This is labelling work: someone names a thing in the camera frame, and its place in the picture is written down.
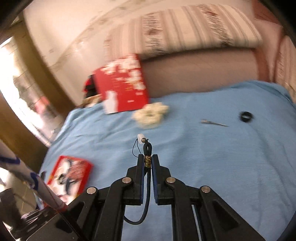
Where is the cream white scrunchie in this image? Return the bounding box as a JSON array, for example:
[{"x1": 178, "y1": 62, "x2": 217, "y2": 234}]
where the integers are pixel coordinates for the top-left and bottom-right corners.
[{"x1": 132, "y1": 102, "x2": 170, "y2": 128}]

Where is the silver hair pin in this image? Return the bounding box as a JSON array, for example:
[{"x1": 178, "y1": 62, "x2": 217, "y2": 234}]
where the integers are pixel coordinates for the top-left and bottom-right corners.
[{"x1": 200, "y1": 120, "x2": 228, "y2": 127}]

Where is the right striped floral pillow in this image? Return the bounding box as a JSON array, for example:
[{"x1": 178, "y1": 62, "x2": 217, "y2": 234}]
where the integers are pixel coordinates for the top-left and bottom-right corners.
[{"x1": 275, "y1": 36, "x2": 296, "y2": 103}]

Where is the black cord lanyard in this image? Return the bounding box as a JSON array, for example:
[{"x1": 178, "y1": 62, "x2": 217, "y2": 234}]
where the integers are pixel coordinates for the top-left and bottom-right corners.
[{"x1": 123, "y1": 133, "x2": 154, "y2": 226}]

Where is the white blue patterned sleeve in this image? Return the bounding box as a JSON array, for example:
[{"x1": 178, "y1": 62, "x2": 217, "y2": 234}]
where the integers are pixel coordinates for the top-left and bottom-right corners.
[{"x1": 1, "y1": 141, "x2": 67, "y2": 212}]

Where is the stained glass window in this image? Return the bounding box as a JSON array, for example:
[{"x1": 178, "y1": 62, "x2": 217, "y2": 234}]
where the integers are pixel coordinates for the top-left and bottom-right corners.
[{"x1": 1, "y1": 37, "x2": 62, "y2": 147}]

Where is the red shallow tray box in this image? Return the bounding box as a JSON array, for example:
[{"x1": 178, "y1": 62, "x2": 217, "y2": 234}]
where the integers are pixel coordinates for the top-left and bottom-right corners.
[{"x1": 47, "y1": 156, "x2": 93, "y2": 204}]

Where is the pile of dark clothes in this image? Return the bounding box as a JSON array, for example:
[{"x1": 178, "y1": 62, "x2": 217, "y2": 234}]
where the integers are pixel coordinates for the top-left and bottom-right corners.
[{"x1": 78, "y1": 75, "x2": 102, "y2": 108}]

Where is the blue towel bed cover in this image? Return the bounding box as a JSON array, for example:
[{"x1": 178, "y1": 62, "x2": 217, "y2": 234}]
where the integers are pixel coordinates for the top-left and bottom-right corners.
[{"x1": 41, "y1": 81, "x2": 295, "y2": 240}]

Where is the long striped floral pillow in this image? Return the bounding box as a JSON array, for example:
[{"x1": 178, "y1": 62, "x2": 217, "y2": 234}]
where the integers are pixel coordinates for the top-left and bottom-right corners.
[{"x1": 104, "y1": 4, "x2": 262, "y2": 61}]

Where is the small black clip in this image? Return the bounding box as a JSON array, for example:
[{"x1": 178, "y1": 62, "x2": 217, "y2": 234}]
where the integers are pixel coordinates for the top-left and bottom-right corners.
[{"x1": 239, "y1": 111, "x2": 253, "y2": 123}]

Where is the brown padded headboard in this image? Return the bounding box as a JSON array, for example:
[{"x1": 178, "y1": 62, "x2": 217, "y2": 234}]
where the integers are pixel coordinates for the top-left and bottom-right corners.
[{"x1": 142, "y1": 48, "x2": 269, "y2": 98}]

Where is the red box lid with cat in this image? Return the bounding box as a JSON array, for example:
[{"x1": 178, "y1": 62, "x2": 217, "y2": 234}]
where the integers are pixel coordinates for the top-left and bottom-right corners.
[{"x1": 94, "y1": 54, "x2": 149, "y2": 114}]

